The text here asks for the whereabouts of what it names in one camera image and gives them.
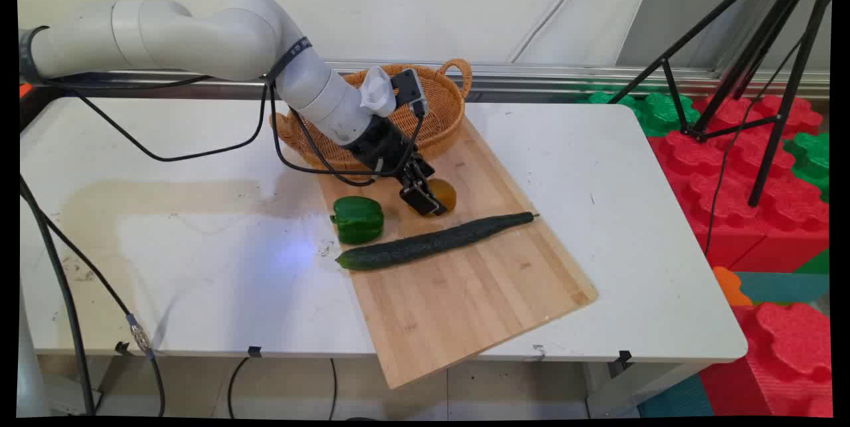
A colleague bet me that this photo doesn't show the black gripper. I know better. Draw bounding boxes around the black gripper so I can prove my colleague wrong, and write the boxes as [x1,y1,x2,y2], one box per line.
[344,114,450,217]

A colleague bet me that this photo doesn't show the long dark green cucumber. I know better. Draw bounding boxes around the long dark green cucumber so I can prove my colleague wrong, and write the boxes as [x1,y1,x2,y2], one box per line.
[335,212,540,272]

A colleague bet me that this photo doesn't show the yellow-brown potato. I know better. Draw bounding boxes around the yellow-brown potato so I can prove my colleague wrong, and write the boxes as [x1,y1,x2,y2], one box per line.
[426,179,458,213]

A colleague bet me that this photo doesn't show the green bell pepper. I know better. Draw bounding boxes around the green bell pepper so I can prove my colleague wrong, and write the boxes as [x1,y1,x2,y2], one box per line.
[330,196,385,246]

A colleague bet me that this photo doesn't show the woven wicker basket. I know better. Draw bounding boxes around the woven wicker basket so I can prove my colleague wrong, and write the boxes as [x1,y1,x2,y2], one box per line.
[269,58,473,173]

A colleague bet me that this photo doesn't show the wooden cutting board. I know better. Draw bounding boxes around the wooden cutting board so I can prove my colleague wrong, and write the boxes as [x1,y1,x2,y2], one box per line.
[315,115,598,390]

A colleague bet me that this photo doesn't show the green foam block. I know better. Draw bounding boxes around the green foam block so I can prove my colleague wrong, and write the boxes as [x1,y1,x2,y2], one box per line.
[576,91,702,138]
[782,131,831,203]

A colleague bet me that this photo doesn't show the grey table leg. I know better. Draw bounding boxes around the grey table leg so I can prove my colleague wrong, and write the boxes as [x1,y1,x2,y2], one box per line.
[583,361,695,418]

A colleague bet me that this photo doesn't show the large red foam blocks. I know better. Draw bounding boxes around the large red foam blocks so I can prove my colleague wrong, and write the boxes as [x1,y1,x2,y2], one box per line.
[647,94,831,274]

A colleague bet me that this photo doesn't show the orange foam piece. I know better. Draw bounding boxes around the orange foam piece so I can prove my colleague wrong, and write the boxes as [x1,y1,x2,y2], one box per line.
[712,266,755,307]

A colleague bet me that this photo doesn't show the red and teal box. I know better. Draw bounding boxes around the red and teal box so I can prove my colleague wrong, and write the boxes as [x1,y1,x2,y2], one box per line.
[637,374,715,418]

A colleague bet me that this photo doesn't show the black tripod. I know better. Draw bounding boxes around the black tripod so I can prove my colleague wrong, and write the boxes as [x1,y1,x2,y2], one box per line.
[608,0,834,209]

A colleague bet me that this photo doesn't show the teal foam mat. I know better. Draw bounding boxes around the teal foam mat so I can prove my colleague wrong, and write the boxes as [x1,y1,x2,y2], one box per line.
[733,272,831,305]

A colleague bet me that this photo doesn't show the red foam block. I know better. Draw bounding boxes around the red foam block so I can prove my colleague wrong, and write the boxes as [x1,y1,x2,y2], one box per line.
[699,301,834,418]

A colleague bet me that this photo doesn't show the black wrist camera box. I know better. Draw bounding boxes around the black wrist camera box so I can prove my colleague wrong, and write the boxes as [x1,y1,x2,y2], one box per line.
[390,68,430,117]

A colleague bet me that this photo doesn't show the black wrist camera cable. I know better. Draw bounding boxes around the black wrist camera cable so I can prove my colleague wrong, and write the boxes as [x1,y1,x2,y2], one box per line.
[268,82,427,187]

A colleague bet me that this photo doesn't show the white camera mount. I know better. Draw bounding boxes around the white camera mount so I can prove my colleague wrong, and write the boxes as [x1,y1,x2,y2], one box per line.
[359,66,398,118]

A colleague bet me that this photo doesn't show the aluminium wall rail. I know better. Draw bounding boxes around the aluminium wall rail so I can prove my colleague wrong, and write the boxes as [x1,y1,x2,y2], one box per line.
[40,60,831,100]

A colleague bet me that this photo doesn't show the black cable strap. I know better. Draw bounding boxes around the black cable strap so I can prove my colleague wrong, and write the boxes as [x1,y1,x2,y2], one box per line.
[264,37,313,86]

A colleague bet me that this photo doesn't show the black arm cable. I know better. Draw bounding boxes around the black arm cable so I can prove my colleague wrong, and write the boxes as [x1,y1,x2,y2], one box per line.
[40,74,269,163]

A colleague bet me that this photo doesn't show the thin black tripod cable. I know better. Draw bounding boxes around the thin black tripod cable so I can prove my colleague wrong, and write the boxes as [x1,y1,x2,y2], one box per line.
[703,35,806,259]

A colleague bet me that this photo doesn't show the thin cable with metal connector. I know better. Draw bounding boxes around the thin cable with metal connector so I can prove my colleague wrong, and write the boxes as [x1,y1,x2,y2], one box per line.
[27,201,167,418]

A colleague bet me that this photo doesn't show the thick black cable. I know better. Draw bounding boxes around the thick black cable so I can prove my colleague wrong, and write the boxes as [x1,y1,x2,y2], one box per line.
[19,175,98,416]

